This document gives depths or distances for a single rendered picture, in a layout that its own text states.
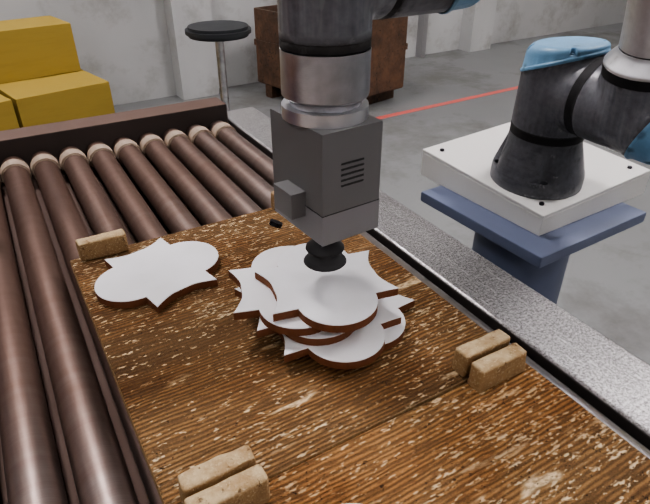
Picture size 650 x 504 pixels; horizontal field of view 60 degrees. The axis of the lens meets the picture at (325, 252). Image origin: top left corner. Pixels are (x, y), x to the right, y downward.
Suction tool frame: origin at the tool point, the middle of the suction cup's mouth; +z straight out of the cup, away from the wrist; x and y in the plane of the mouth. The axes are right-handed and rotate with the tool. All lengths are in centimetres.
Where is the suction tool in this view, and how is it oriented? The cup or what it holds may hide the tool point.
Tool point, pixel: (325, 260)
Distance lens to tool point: 56.6
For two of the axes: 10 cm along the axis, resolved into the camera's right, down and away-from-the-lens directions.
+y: 5.7, 4.4, -7.0
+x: 8.2, -3.0, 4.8
